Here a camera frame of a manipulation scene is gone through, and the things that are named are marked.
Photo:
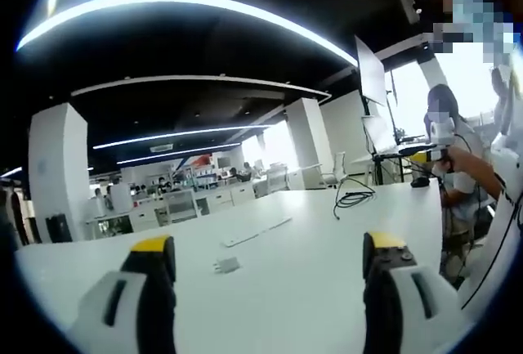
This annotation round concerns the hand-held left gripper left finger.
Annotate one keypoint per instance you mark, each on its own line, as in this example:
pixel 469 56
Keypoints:
pixel 147 305

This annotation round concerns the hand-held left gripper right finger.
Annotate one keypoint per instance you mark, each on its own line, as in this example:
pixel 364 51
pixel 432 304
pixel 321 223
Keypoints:
pixel 388 309

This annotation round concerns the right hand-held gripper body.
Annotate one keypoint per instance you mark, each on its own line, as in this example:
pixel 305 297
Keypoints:
pixel 440 133

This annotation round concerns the white charger adapter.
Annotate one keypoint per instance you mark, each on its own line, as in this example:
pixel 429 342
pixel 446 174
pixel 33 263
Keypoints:
pixel 229 265

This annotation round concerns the white desk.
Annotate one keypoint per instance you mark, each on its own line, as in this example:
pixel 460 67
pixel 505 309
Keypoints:
pixel 286 288

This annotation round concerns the black tripod stand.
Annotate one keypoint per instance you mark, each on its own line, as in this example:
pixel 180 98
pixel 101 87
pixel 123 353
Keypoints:
pixel 390 166

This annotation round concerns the black computer mouse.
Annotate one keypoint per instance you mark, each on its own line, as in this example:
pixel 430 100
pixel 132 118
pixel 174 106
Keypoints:
pixel 419 182

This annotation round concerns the tilted white board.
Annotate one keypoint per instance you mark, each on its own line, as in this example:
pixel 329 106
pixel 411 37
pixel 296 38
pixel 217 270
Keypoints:
pixel 378 133

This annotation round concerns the white office chair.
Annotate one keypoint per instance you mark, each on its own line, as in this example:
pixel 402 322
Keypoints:
pixel 337 168

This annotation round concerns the large monitor on stand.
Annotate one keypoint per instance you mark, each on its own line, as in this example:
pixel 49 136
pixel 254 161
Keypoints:
pixel 369 70

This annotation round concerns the person's white shirt torso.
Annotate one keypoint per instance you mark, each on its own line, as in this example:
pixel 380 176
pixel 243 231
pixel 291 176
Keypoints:
pixel 502 223

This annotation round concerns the black box by pillar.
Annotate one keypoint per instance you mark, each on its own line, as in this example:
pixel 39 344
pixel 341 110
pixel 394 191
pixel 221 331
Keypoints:
pixel 57 229

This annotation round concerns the row of white cabinets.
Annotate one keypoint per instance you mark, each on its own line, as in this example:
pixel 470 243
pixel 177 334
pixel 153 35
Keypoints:
pixel 212 200

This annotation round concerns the white keyboard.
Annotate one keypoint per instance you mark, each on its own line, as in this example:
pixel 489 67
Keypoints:
pixel 257 232

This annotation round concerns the straight ceiling light strip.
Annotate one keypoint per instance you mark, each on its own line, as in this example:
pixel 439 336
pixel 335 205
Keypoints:
pixel 184 135

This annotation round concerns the long curved ceiling light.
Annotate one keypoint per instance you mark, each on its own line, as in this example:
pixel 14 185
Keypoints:
pixel 184 0

